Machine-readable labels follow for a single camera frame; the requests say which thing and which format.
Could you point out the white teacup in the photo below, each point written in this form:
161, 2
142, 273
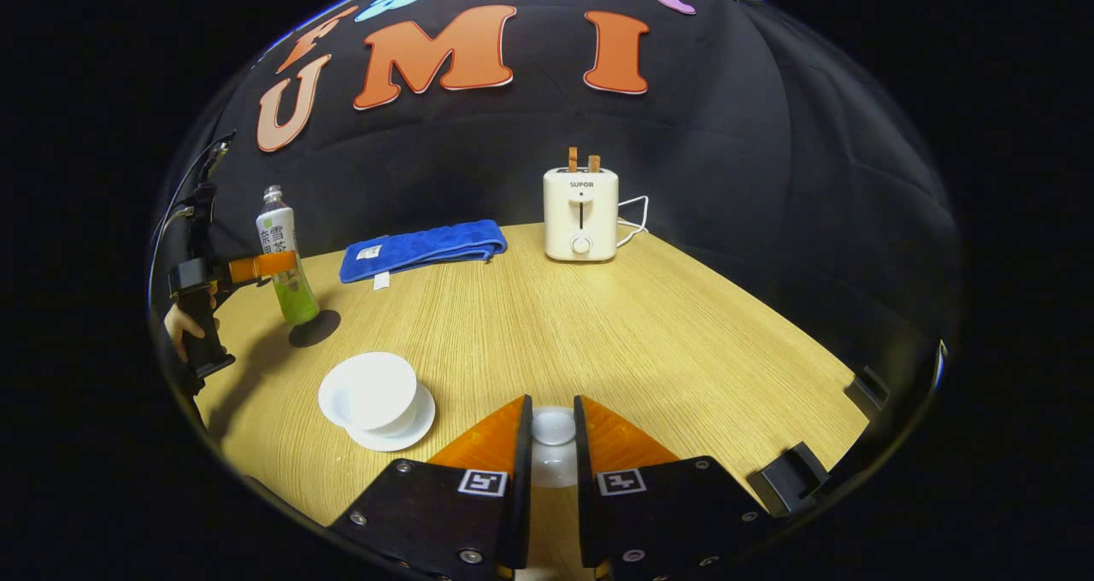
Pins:
367, 389

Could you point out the green tea water bottle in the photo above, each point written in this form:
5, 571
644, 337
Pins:
278, 231

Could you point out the black backdrop cloth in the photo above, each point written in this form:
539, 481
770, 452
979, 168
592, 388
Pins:
752, 162

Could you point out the blue towel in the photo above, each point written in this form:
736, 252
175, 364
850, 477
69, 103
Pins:
427, 248

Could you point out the black table clamp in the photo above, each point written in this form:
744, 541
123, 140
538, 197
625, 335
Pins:
791, 478
867, 390

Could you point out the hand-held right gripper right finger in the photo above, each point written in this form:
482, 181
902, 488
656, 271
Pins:
585, 495

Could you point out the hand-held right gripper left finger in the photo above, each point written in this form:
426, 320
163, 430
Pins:
520, 495

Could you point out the cream white toaster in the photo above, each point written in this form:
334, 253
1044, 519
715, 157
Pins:
581, 222

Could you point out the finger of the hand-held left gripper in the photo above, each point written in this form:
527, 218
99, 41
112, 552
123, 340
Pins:
261, 267

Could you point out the dark round coaster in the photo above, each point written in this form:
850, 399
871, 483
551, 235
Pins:
318, 329

